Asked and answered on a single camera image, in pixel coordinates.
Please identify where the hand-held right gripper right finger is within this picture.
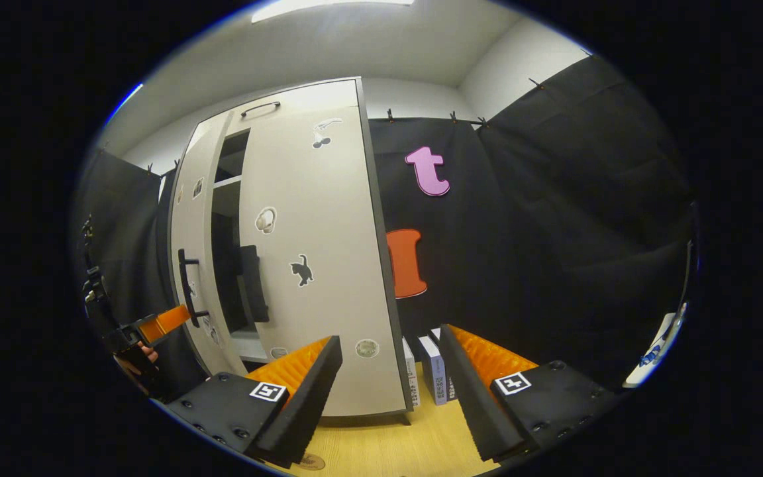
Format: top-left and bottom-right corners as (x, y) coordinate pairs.
(438, 323), (619, 463)

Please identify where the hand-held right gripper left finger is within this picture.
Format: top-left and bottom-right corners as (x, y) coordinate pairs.
(166, 335), (344, 470)

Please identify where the black bar door handle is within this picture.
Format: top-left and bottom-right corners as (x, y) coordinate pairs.
(178, 248), (210, 329)

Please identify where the white cabinet door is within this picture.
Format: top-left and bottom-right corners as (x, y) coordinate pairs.
(170, 113), (240, 378)
(239, 99), (414, 418)

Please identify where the lavender book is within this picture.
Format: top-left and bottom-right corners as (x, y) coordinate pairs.
(429, 327), (458, 401)
(417, 335), (448, 406)

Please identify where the white book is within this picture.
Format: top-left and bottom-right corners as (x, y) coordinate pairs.
(403, 337), (421, 408)

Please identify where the white cabinet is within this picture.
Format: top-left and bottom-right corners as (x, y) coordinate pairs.
(168, 76), (415, 425)

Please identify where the black backdrop cloth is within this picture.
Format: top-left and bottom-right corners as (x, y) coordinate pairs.
(74, 149), (180, 398)
(365, 53), (697, 392)

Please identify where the white and blue object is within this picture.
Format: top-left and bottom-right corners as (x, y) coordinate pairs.
(622, 301), (689, 389)

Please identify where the large ceiling light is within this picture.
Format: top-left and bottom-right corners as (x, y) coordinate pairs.
(251, 0), (415, 25)

